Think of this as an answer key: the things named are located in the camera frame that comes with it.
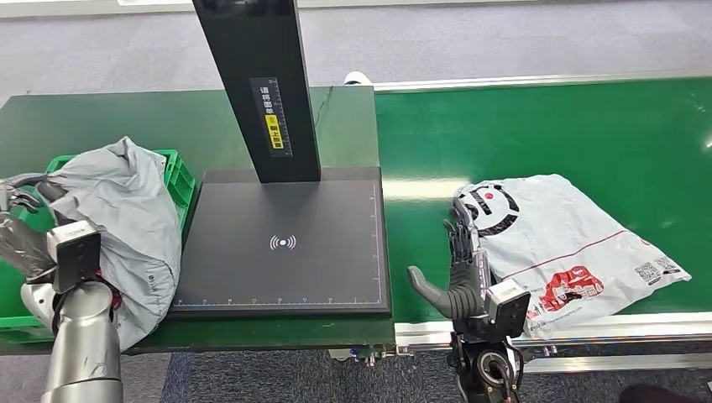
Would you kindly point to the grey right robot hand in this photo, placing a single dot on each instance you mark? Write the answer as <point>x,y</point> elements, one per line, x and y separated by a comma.
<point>467,289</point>

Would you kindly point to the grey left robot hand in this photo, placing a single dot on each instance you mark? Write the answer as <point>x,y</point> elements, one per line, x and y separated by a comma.
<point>25,244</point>

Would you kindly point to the grey package with red print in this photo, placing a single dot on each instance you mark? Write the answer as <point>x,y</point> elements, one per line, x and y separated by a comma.
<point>128,222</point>

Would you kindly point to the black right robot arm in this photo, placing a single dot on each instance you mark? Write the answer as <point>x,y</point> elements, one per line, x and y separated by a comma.
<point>489,372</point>

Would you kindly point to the large grey package black logo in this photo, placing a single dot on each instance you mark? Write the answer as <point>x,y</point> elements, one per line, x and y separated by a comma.
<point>556,233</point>

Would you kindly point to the green conveyor belt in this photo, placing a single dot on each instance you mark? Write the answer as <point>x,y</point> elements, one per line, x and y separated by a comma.
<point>528,128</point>

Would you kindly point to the clear plastic hand film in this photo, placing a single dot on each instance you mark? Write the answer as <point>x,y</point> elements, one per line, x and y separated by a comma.
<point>22,247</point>

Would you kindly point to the green plastic crate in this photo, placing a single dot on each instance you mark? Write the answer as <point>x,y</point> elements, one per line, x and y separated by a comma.
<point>181,183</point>

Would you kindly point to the person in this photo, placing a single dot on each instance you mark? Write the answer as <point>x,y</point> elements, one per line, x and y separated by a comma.
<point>656,395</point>

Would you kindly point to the white roller end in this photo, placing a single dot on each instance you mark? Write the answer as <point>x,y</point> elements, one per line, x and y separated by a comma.
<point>358,78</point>

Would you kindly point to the black yellow column label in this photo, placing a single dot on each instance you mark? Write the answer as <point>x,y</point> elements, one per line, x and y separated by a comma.
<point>271,117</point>

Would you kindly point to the black scanner column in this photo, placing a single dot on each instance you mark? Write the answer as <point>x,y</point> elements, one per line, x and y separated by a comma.
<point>256,44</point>

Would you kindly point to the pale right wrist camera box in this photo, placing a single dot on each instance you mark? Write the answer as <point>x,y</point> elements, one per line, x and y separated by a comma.
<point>509,308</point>

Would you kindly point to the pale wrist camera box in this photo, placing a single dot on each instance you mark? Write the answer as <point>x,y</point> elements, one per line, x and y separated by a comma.
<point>75,256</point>
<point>509,308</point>

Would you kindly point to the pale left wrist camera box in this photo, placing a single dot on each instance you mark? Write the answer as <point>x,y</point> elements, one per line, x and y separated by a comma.
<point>75,256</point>

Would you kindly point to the metal mounting bracket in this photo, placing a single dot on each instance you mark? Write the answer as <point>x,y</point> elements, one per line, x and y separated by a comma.
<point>370,355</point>

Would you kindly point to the black scanner base plate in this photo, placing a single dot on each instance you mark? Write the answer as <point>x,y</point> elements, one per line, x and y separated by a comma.
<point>322,267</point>

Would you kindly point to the aluminium conveyor frame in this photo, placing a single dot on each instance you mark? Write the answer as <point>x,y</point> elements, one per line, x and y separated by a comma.
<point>612,328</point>

